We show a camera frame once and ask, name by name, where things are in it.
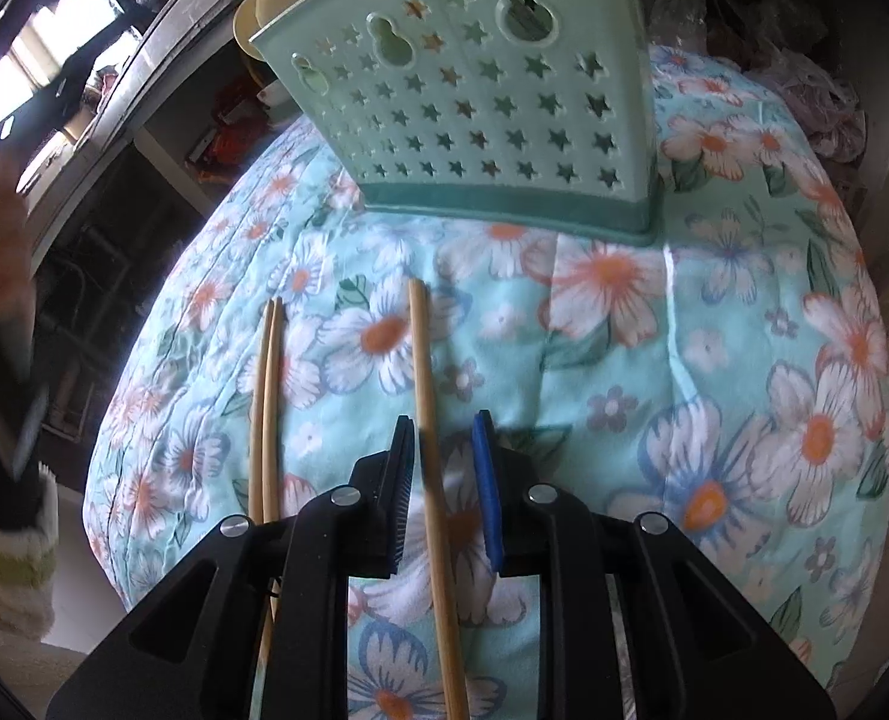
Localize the wooden chopstick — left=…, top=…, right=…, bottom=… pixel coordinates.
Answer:
left=247, top=299, right=277, bottom=673
left=408, top=278, right=470, bottom=720
left=261, top=299, right=283, bottom=523

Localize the white fleece sleeve forearm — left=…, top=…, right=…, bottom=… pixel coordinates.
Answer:
left=0, top=461, right=58, bottom=640

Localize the grey kitchen counter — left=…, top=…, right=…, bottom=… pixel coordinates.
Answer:
left=28, top=0, right=243, bottom=266

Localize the floral quilted table cloth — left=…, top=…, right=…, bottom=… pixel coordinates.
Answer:
left=83, top=47, right=889, bottom=718

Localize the green plastic utensil holder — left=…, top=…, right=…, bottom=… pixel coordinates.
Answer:
left=254, top=0, right=657, bottom=242

